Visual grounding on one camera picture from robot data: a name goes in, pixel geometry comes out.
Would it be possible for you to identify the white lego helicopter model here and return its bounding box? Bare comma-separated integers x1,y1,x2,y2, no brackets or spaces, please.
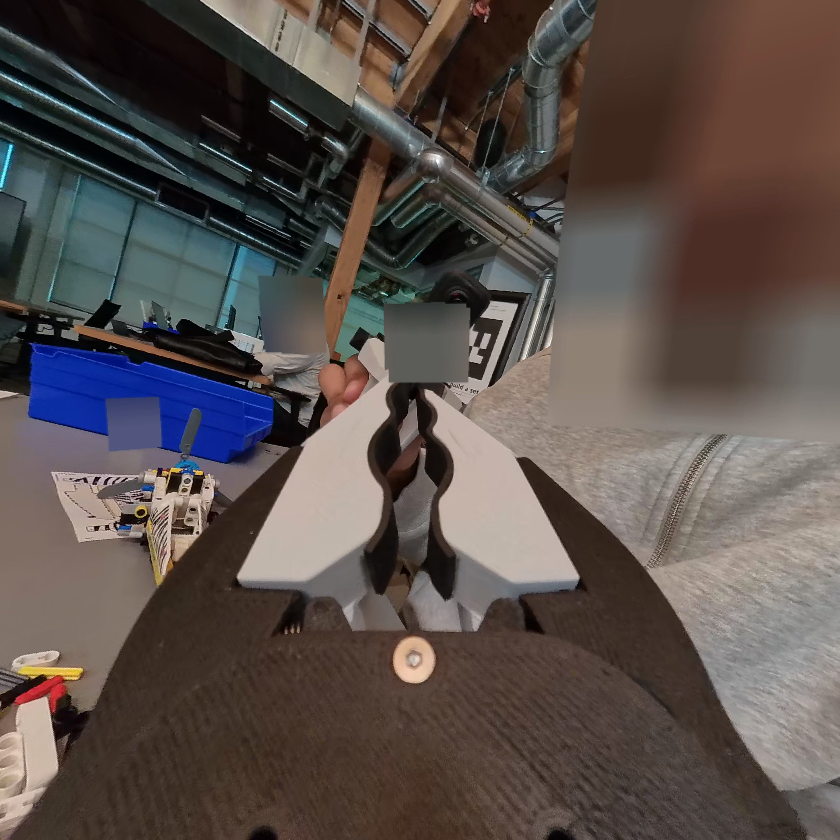
97,408,232,586

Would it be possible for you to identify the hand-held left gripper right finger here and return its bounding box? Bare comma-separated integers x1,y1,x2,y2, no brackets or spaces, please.
419,387,581,632

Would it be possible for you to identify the silver ventilation duct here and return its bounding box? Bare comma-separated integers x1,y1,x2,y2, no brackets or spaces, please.
486,0,595,193
354,92,559,266

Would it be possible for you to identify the person's right hand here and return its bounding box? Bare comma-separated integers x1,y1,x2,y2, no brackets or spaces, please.
319,357,372,425

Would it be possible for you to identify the printed paper sheet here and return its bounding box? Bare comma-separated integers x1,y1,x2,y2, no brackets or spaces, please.
51,470,161,543

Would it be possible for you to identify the wooden support post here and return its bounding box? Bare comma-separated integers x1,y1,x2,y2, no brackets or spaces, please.
323,141,389,358

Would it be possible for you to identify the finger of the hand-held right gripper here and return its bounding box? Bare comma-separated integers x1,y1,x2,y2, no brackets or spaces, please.
357,338,392,399

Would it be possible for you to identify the black jacket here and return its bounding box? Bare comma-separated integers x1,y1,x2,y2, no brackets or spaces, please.
153,319,263,376

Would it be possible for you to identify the wooden office table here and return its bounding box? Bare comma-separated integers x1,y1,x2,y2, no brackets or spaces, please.
74,325,273,387

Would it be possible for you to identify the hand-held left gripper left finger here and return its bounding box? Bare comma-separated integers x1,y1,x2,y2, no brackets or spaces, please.
236,382,401,632

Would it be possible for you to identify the pile of small lego pieces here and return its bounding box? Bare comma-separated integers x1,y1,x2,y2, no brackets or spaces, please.
0,648,89,821

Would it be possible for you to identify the blue plastic bin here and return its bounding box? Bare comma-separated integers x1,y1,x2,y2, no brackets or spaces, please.
28,343,274,465

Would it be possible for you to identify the person's grey hooded sweater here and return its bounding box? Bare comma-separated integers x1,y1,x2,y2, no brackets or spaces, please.
462,348,840,840

